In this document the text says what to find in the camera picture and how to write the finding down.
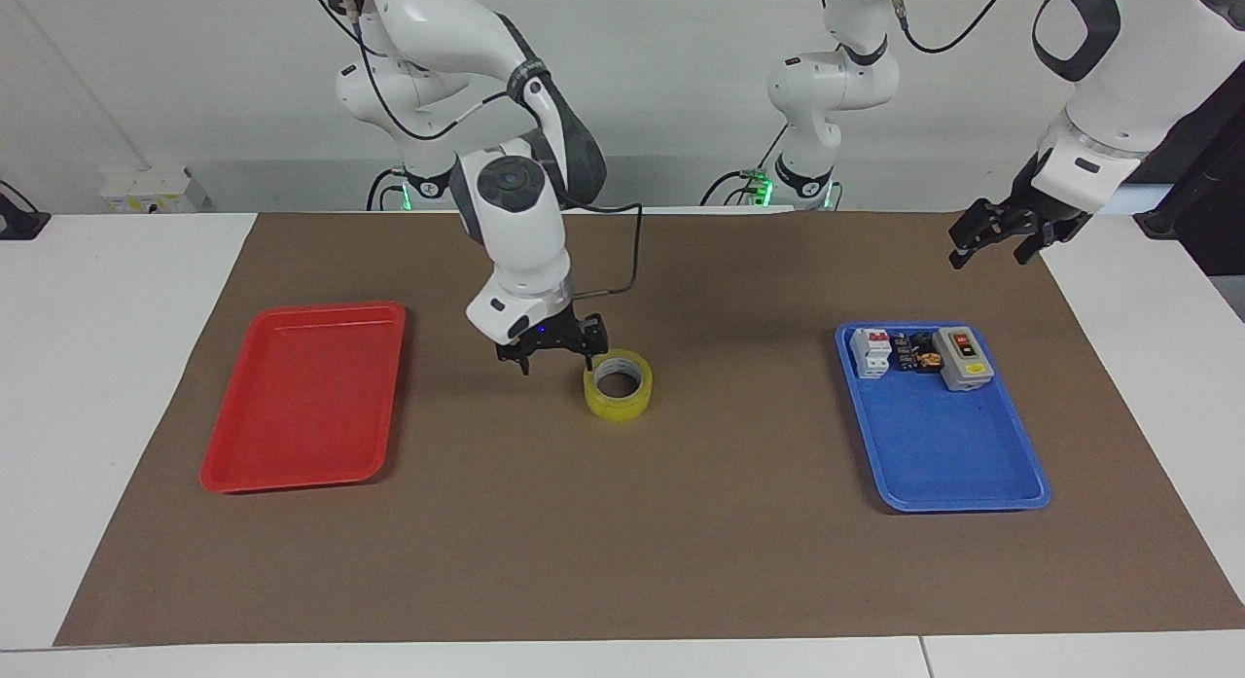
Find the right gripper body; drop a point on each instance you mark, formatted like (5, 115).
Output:
(551, 335)

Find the yellow tape roll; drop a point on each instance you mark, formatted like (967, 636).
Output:
(620, 398)

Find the blue plastic tray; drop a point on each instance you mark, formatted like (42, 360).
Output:
(948, 445)

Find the grey switch box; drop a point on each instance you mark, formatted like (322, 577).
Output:
(963, 359)

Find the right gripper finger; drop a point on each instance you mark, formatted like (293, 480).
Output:
(515, 359)
(593, 339)

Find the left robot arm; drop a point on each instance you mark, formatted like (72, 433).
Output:
(1119, 65)

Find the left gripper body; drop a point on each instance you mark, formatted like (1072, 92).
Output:
(1050, 218)

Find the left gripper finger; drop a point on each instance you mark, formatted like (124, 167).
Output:
(980, 229)
(1037, 241)

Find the white circuit breaker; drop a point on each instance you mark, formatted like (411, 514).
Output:
(871, 353)

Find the white power strip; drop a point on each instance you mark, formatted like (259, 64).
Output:
(151, 190)

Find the red plastic tray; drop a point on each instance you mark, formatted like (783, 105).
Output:
(302, 401)

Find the black electronic module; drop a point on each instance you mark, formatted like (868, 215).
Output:
(912, 352)

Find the black stand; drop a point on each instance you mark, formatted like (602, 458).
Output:
(1201, 172)
(19, 221)

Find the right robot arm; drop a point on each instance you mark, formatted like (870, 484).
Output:
(515, 231)

